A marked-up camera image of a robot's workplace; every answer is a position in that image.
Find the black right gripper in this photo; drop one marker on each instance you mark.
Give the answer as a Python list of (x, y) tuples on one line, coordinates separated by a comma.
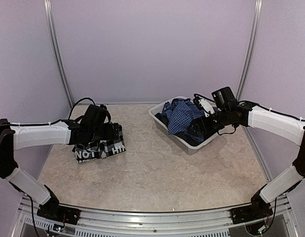
[(196, 122)]

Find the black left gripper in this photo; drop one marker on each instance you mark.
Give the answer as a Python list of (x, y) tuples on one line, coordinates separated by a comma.
[(108, 136)]

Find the white plastic laundry basket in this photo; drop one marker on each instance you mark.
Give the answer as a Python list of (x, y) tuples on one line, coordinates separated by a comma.
[(190, 150)]

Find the blue checked long sleeve shirt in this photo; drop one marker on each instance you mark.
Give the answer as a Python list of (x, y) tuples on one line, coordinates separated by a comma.
[(180, 114)]

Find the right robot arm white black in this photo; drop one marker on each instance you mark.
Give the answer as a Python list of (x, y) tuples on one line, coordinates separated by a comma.
[(250, 114)]

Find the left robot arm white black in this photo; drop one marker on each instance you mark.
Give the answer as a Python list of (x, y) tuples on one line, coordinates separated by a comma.
[(93, 136)]

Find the folded black white plaid shirt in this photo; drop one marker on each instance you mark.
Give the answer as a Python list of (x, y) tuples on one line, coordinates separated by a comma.
[(101, 149)]

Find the dark striped shirt in basket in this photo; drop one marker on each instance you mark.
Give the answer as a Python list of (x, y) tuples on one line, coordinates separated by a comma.
[(188, 138)]

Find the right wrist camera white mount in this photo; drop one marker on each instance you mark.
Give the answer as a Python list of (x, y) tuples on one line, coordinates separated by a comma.
[(204, 105)]

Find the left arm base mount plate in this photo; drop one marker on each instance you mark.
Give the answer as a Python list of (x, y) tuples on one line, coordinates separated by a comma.
[(59, 213)]

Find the front aluminium rail frame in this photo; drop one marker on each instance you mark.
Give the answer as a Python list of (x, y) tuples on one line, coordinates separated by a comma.
[(216, 222)]

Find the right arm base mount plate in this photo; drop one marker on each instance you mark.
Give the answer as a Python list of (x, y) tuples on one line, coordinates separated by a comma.
[(247, 213)]

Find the right aluminium frame post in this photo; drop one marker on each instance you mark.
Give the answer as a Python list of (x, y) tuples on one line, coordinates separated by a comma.
[(250, 49)]

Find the aluminium frame post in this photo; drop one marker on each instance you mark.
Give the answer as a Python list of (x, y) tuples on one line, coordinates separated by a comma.
[(250, 49), (56, 50)]

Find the left aluminium frame post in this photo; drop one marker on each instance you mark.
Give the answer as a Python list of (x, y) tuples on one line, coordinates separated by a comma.
[(56, 50)]

